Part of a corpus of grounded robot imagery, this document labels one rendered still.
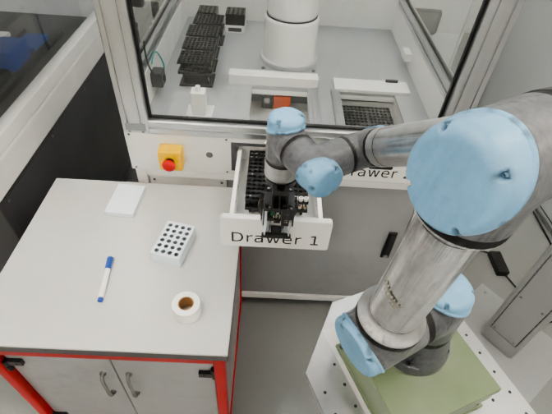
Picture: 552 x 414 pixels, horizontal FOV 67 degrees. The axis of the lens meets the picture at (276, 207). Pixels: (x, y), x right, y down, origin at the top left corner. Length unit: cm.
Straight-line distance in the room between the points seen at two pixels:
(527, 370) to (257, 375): 114
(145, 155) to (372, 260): 97
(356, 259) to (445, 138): 134
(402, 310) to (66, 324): 81
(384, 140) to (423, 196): 31
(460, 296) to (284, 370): 116
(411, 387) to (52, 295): 88
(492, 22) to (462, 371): 82
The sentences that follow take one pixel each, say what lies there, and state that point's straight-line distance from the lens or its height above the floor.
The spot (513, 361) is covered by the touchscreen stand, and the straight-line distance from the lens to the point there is 215.
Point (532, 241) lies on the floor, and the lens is 274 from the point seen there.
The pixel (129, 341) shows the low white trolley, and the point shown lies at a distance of 109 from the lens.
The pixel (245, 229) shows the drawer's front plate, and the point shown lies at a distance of 109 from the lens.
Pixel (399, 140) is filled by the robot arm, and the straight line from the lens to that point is 72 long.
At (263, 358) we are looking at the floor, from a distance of 188.
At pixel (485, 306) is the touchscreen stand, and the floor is 4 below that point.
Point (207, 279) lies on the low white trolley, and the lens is 115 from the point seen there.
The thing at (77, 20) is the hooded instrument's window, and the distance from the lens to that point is 199.
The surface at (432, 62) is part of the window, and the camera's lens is 124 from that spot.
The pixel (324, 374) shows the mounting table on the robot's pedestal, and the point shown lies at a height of 76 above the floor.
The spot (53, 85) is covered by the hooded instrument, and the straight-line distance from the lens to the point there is 172.
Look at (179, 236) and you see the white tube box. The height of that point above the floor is 80.
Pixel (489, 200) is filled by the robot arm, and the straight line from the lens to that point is 42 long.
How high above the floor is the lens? 170
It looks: 45 degrees down
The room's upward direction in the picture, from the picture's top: 5 degrees clockwise
